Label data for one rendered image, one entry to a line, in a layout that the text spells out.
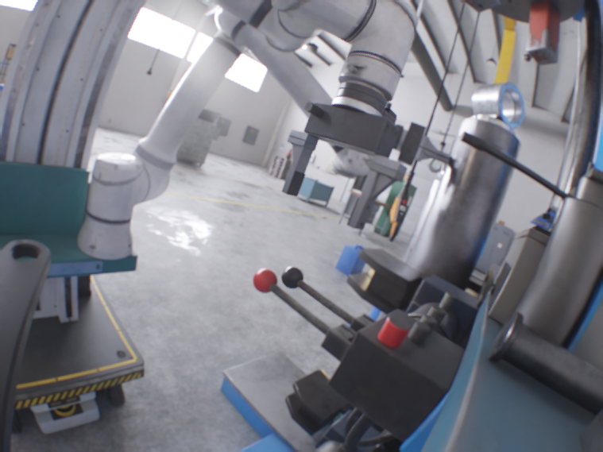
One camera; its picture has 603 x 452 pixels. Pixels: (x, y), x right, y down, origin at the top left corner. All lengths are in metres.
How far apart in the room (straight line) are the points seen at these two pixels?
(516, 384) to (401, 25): 0.44
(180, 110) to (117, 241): 0.44
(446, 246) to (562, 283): 0.55
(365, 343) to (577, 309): 0.23
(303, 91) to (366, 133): 0.39
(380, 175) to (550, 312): 0.26
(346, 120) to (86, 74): 0.81
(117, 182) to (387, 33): 0.71
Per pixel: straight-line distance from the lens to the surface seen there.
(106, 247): 0.87
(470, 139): 0.67
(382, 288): 0.67
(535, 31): 1.36
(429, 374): 0.29
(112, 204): 0.83
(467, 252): 0.84
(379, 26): 0.43
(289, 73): 0.75
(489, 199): 0.84
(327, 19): 0.42
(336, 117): 0.41
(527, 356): 0.25
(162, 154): 0.95
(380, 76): 0.40
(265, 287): 0.39
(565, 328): 0.33
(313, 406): 0.88
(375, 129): 0.37
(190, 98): 0.93
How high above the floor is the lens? 1.15
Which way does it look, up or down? 12 degrees down
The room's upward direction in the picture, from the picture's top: 21 degrees clockwise
